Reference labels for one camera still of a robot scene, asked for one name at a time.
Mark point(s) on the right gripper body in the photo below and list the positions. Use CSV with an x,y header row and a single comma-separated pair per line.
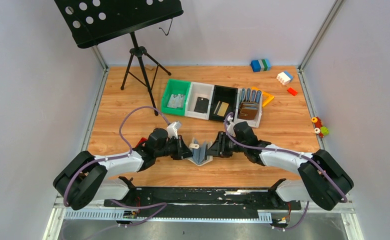
x,y
219,147

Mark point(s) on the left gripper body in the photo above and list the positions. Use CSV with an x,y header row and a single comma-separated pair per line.
x,y
181,150

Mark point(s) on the beige card holder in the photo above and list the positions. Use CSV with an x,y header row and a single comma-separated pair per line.
x,y
199,152

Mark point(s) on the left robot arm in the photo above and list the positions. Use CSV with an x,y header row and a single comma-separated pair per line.
x,y
87,177

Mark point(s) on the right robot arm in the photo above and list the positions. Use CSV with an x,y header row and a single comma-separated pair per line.
x,y
322,180

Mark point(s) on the red object under arm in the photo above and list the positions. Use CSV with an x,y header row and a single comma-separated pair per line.
x,y
141,143

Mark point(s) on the gold card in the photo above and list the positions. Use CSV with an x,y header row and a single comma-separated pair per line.
x,y
221,109

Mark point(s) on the brown card holder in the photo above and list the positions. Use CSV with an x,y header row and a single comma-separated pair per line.
x,y
248,110

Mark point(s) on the grey cards in green bin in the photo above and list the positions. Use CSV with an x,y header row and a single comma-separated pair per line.
x,y
176,101

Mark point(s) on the black card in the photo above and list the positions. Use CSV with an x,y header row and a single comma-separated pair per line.
x,y
201,105

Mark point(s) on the blue card holders row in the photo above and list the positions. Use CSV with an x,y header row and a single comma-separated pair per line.
x,y
251,95

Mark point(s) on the white bin with holders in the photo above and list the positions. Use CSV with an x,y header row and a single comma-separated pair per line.
x,y
252,123

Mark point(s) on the black plastic bin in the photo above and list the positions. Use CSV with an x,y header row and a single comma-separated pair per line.
x,y
224,94

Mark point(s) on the green plastic bin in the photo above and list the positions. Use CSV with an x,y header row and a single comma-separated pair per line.
x,y
175,86

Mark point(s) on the white plastic bin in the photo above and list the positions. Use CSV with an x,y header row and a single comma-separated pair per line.
x,y
198,90

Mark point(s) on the red toy brick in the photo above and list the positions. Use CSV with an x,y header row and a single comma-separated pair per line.
x,y
292,91

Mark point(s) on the blue green toy block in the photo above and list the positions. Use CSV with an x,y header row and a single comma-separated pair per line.
x,y
260,65

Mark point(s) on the white blue toy block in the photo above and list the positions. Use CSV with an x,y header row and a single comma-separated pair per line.
x,y
284,77

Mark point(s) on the colourful toy vehicle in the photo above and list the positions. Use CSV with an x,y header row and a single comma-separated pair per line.
x,y
319,128

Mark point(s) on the black music stand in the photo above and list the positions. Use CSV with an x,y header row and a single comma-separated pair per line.
x,y
93,22

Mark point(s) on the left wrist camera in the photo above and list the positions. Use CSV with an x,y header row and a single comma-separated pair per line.
x,y
172,129

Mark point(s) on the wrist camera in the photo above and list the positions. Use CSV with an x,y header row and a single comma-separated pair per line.
x,y
172,129
229,126

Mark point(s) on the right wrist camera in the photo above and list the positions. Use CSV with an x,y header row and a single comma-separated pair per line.
x,y
229,126

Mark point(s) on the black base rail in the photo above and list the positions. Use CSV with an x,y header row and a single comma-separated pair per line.
x,y
211,204

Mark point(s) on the orange toy frame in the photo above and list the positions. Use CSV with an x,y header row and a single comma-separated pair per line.
x,y
266,97

